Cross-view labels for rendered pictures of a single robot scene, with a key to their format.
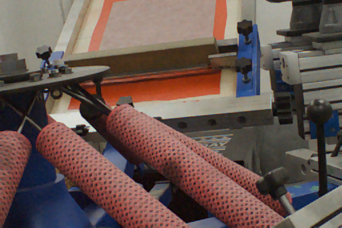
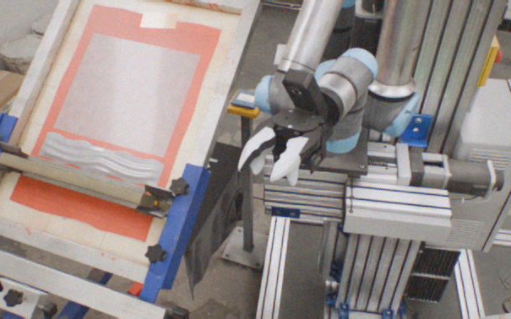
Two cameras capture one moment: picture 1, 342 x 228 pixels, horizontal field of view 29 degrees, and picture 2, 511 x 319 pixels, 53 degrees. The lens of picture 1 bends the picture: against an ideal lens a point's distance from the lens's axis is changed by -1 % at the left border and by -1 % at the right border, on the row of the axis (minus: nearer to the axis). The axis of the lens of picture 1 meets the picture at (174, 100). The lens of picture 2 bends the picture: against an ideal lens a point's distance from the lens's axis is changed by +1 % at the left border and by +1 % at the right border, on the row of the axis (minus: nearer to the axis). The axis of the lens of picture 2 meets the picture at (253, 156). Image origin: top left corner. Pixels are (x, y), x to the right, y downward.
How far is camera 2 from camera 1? 1.33 m
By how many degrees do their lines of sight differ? 36
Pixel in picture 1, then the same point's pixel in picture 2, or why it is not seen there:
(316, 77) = (279, 182)
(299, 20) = not seen: hidden behind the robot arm
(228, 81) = (159, 226)
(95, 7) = (74, 35)
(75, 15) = (44, 53)
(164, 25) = (130, 100)
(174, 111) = (74, 290)
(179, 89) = (111, 217)
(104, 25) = (74, 72)
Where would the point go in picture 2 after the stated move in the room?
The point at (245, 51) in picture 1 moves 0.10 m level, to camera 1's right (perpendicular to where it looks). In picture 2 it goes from (178, 205) to (220, 209)
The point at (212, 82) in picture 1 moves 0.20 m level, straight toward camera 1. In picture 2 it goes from (144, 220) to (111, 289)
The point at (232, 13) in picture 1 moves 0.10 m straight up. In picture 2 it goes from (200, 111) to (197, 80)
